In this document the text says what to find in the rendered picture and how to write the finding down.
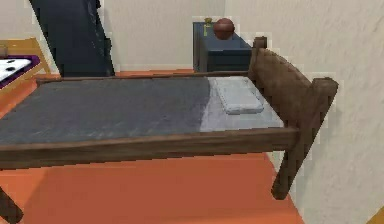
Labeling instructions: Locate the pale grey pillow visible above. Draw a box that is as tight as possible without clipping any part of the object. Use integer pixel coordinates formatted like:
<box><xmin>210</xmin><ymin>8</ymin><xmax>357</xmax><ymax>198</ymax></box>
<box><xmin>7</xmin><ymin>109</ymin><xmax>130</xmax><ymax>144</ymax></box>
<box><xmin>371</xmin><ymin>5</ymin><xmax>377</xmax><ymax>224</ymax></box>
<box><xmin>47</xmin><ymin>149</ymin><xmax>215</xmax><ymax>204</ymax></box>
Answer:
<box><xmin>213</xmin><ymin>76</ymin><xmax>265</xmax><ymax>115</ymax></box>

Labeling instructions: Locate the brown wooden bed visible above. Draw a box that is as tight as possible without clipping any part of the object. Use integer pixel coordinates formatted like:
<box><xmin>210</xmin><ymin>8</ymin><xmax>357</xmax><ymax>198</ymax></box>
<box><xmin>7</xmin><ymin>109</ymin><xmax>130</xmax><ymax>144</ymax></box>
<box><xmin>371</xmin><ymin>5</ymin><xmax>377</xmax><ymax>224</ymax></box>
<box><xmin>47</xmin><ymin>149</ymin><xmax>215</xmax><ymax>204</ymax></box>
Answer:
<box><xmin>0</xmin><ymin>36</ymin><xmax>340</xmax><ymax>224</ymax></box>

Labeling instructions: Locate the dark blue bedside cabinet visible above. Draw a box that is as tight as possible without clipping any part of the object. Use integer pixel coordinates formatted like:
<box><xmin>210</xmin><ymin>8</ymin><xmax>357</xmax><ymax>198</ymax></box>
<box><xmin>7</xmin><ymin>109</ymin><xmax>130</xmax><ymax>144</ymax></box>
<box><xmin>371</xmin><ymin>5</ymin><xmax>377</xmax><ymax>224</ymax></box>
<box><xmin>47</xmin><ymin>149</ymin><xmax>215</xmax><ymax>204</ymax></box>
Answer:
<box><xmin>192</xmin><ymin>21</ymin><xmax>253</xmax><ymax>74</ymax></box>

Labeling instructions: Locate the red-brown ball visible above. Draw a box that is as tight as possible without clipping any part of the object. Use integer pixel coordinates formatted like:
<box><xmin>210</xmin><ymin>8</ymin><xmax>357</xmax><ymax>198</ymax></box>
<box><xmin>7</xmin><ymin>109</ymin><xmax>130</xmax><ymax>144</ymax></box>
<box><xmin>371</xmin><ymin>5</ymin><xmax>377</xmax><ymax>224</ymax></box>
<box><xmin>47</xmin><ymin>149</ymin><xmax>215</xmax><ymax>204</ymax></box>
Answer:
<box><xmin>213</xmin><ymin>17</ymin><xmax>236</xmax><ymax>41</ymax></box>

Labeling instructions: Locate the small yellow-green bottle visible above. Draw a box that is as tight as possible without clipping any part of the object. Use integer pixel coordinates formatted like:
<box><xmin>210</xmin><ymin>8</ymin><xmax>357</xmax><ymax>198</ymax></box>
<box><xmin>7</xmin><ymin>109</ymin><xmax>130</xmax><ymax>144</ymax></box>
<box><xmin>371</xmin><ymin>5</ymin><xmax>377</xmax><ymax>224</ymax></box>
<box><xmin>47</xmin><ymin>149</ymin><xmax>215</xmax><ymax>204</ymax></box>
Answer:
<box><xmin>203</xmin><ymin>17</ymin><xmax>214</xmax><ymax>37</ymax></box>

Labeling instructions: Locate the white box with black dots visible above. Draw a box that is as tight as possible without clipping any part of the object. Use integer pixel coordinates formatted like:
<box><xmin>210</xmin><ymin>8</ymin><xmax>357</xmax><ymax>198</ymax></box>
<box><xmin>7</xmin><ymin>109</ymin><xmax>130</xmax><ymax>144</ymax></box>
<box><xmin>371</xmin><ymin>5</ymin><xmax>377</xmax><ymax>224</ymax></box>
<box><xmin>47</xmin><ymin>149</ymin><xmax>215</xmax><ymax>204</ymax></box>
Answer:
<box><xmin>0</xmin><ymin>58</ymin><xmax>32</xmax><ymax>82</ymax></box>

